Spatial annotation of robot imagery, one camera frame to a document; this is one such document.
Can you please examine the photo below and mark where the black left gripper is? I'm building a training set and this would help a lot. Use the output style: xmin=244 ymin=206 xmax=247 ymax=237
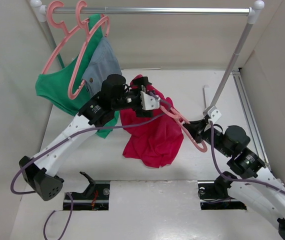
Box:
xmin=112 ymin=79 xmax=154 ymax=117

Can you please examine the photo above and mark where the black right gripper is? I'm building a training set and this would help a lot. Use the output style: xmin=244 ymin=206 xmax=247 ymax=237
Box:
xmin=183 ymin=116 xmax=232 ymax=157

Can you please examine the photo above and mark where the pink plastic hanger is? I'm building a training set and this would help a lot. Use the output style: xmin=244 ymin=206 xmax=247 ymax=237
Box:
xmin=158 ymin=104 xmax=208 ymax=153

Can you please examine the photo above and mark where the red t shirt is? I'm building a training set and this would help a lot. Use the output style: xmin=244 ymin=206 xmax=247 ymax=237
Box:
xmin=119 ymin=73 xmax=185 ymax=169

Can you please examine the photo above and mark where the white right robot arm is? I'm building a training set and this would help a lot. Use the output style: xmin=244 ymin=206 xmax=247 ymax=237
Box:
xmin=183 ymin=119 xmax=285 ymax=240

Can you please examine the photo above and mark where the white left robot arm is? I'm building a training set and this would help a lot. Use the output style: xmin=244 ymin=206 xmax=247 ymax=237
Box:
xmin=19 ymin=74 xmax=160 ymax=201

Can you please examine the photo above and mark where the pink hanger holding clothes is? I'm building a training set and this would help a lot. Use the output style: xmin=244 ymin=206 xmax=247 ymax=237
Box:
xmin=67 ymin=0 xmax=111 ymax=99

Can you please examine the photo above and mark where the empty pink hanger on left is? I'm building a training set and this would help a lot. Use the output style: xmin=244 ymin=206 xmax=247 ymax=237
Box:
xmin=41 ymin=0 xmax=88 ymax=75

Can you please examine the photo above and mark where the silver clothes rack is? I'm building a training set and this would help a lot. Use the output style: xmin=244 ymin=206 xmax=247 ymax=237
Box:
xmin=30 ymin=0 xmax=265 ymax=109

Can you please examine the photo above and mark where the grey blue denim garment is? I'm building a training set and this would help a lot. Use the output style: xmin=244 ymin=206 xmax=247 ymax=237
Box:
xmin=82 ymin=37 xmax=122 ymax=97

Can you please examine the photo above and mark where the green tank top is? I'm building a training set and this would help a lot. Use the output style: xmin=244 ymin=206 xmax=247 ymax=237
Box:
xmin=35 ymin=14 xmax=122 ymax=139

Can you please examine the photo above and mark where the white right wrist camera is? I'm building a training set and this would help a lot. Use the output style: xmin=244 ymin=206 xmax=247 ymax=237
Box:
xmin=203 ymin=106 xmax=222 ymax=124

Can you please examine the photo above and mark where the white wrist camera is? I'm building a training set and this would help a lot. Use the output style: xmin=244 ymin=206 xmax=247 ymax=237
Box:
xmin=140 ymin=91 xmax=161 ymax=111
xmin=203 ymin=106 xmax=222 ymax=124

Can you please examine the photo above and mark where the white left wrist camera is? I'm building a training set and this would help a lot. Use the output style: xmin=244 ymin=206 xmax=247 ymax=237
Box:
xmin=140 ymin=91 xmax=161 ymax=111

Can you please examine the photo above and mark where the aluminium rail on right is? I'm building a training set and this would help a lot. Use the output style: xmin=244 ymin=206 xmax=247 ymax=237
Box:
xmin=232 ymin=70 xmax=270 ymax=168

